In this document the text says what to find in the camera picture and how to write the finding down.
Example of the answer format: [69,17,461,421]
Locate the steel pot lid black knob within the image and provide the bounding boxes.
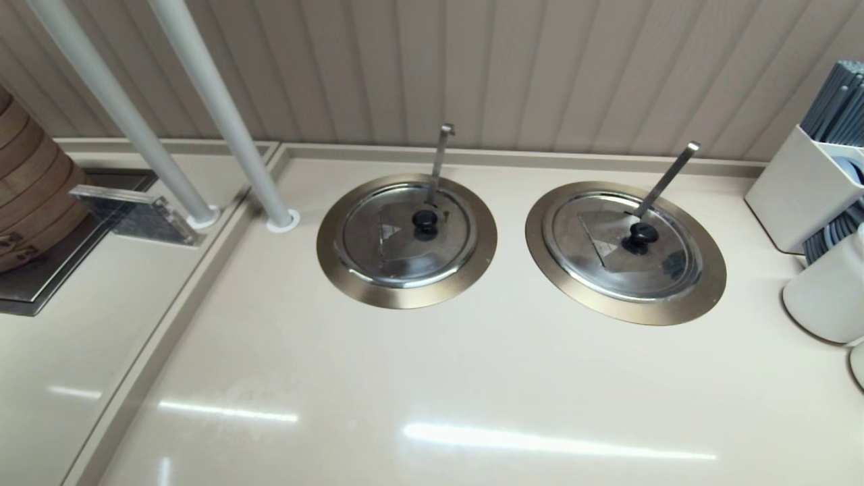
[335,182,479,290]
[542,192,703,302]

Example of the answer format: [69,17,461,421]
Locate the thick white support pole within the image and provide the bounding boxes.
[148,0,301,234]

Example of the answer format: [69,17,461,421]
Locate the clear acrylic sign block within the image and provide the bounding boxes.
[70,184,203,246]

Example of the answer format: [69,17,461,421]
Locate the thin white support pole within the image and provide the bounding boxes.
[26,0,221,229]

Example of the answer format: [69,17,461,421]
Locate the white cutlery holder box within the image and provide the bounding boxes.
[744,124,864,255]

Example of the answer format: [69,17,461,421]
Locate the dark recessed steamer tray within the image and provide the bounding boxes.
[0,169,159,317]

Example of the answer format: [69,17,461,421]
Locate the white round canister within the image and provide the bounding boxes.
[782,223,864,345]

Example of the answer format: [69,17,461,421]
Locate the stacked bamboo steamer baskets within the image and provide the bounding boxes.
[0,84,92,274]

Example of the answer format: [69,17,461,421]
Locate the steel ladle hooked handle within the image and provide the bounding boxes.
[425,123,456,207]

